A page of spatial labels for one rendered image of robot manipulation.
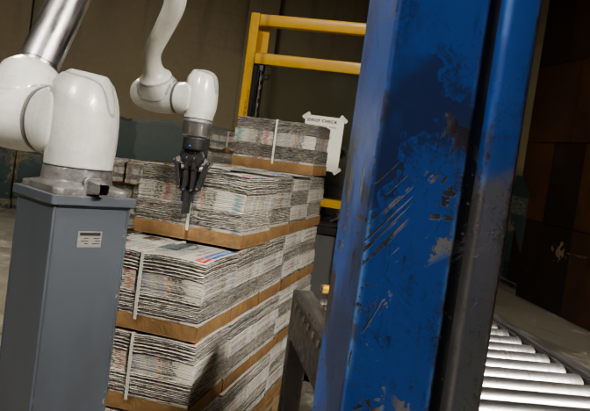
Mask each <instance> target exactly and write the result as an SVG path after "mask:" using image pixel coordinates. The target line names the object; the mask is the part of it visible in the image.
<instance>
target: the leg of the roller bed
mask: <svg viewBox="0 0 590 411"><path fill-rule="evenodd" d="M304 373H305V370H304V367H303V365H302V363H301V362H300V360H299V356H298V354H297V352H296V350H295V348H294V346H293V344H292V342H291V338H290V337H289V335H288V337H287V344H286V350H285V357H284V368H283V375H282V382H281V388H280V394H279V401H278V407H277V411H299V405H300V399H301V393H302V386H303V380H304Z"/></svg>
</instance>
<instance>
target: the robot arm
mask: <svg viewBox="0 0 590 411"><path fill-rule="evenodd" d="M90 2H91V0H45V1H44V3H43V4H42V6H41V8H40V12H39V14H38V16H37V17H36V19H35V21H34V23H33V25H32V28H31V30H30V32H29V33H28V35H27V37H26V39H25V43H24V45H23V46H22V48H21V50H20V52H19V54H17V55H13V56H11V57H8V58H6V59H4V60H3V61H2V62H1V63H0V147H3V148H9V149H15V150H20V151H27V152H40V153H41V154H43V164H42V169H41V172H40V176H39V177H27V178H23V181H22V184H24V185H28V186H31V187H35V188H38V189H41V190H43V191H49V192H51V193H53V194H58V195H76V196H92V197H107V198H128V195H129V192H127V191H123V190H121V189H119V188H117V187H115V186H113V185H112V169H113V164H114V160H115V155H116V151H117V146H118V138H119V101H118V97H117V93H116V91H115V88H114V86H113V85H112V83H111V81H110V79H109V78H108V77H106V76H100V75H96V74H92V73H89V72H85V71H81V70H78V69H73V68H70V69H68V70H66V71H63V72H61V73H60V74H58V73H59V71H60V69H61V66H62V63H63V62H64V60H65V58H66V56H67V53H68V51H69V49H70V47H71V44H72V42H73V40H74V38H75V36H76V33H77V31H78V29H79V27H80V24H81V23H82V21H83V18H84V16H85V13H86V11H87V10H88V8H89V6H90ZM186 3H187V0H164V2H163V6H162V9H161V12H160V14H159V16H158V18H157V20H156V22H155V25H154V27H153V29H152V32H151V33H150V35H149V37H148V39H147V43H146V45H145V48H144V51H143V57H142V65H143V73H142V75H141V76H140V78H138V79H137V80H135V81H134V82H133V83H132V85H131V88H130V97H131V99H132V100H133V102H134V103H135V104H136V105H137V106H139V107H140V108H142V109H144V110H147V111H151V112H159V113H167V114H171V113H176V114H181V115H184V116H183V130H182V135H185V137H183V146H182V151H181V153H180V155H179V156H177V157H173V158H172V161H173V163H174V164H175V173H176V187H177V188H178V189H180V190H181V191H182V193H181V201H183V204H182V211H181V213H190V207H191V203H193V200H194V194H195V192H196V191H201V189H202V186H203V183H204V181H205V178H206V175H207V172H208V170H209V169H210V168H211V167H212V163H211V162H209V161H208V160H206V155H205V152H206V146H207V141H206V140H205V139H210V137H211V131H212V120H213V117H214V115H215V112H216V109H217V104H218V96H219V84H218V77H217V76H216V75H215V74H214V73H213V72H211V71H209V70H204V69H193V70H192V72H191V73H190V74H189V76H188V78H187V82H177V81H176V79H175V77H174V76H172V75H171V72H170V71H169V70H167V69H165V68H164V67H163V65H162V61H161V56H162V51H163V49H164V48H165V47H166V45H167V43H168V41H169V39H170V37H171V35H172V33H173V32H174V31H175V29H176V27H177V25H178V23H179V21H180V19H181V17H182V16H183V12H184V10H185V6H186ZM181 159H182V161H183V164H184V166H183V169H184V171H183V179H182V169H181V163H180V162H181ZM202 163H204V167H203V168H202V171H201V173H200V176H199V179H198V171H199V167H200V166H201V164H202ZM190 173H191V182H190V189H189V190H188V185H189V179H190ZM197 179H198V182H197Z"/></svg>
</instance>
